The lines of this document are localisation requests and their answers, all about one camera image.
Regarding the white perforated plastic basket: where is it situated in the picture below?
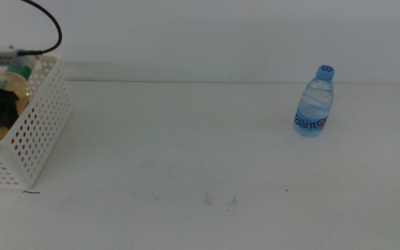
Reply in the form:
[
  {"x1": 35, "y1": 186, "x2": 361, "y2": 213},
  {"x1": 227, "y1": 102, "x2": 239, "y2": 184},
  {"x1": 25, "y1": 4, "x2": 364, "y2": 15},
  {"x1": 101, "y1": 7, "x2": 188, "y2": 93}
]
[{"x1": 0, "y1": 54, "x2": 73, "y2": 190}]

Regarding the black left camera cable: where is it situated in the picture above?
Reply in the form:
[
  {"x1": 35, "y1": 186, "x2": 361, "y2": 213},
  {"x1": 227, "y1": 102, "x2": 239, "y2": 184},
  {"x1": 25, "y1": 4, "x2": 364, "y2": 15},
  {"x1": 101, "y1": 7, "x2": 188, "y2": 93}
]
[{"x1": 16, "y1": 0, "x2": 63, "y2": 57}]

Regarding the clear water bottle blue cap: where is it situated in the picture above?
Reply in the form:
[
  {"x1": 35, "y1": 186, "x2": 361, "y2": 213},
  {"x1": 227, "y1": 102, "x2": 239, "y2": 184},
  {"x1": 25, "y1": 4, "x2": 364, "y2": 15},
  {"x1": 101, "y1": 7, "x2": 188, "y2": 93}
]
[{"x1": 292, "y1": 64, "x2": 336, "y2": 138}]

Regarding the yellow tea bottle white cap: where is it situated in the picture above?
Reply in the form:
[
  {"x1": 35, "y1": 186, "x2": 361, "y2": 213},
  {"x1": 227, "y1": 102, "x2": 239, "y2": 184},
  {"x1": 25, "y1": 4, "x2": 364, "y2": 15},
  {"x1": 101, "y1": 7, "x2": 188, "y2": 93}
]
[{"x1": 0, "y1": 64, "x2": 33, "y2": 145}]

